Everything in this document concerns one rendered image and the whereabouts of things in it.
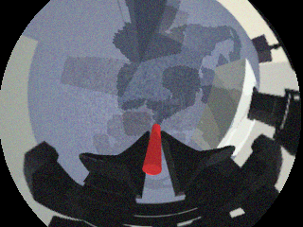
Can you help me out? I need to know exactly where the red peg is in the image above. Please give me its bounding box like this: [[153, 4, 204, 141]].
[[143, 124, 162, 175]]

